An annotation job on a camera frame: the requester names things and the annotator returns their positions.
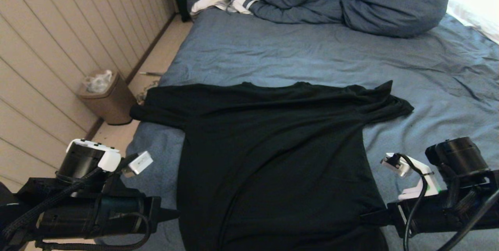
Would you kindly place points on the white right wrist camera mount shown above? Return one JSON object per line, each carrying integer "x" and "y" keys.
{"x": 425, "y": 186}

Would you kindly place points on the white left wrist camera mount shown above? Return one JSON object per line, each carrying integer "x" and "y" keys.
{"x": 111, "y": 159}

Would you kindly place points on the white pillow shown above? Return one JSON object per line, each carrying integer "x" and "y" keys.
{"x": 477, "y": 14}

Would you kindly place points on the thin grey rod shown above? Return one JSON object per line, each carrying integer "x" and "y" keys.
{"x": 152, "y": 74}

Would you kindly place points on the brown trash bin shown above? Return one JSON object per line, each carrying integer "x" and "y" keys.
{"x": 115, "y": 106}

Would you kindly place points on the blue bed sheet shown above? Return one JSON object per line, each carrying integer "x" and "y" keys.
{"x": 292, "y": 48}

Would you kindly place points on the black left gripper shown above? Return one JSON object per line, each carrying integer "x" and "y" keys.
{"x": 97, "y": 216}

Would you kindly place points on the black moon print T-shirt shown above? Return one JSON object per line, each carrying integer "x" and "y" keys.
{"x": 273, "y": 157}

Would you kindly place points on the patterned item on floor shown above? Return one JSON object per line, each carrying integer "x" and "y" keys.
{"x": 146, "y": 91}

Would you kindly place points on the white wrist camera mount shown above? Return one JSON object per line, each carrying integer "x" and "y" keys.
{"x": 111, "y": 159}
{"x": 425, "y": 186}

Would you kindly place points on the clear plastic bin liner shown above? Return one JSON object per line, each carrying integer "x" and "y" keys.
{"x": 97, "y": 81}

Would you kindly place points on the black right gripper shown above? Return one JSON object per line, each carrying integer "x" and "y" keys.
{"x": 440, "y": 214}

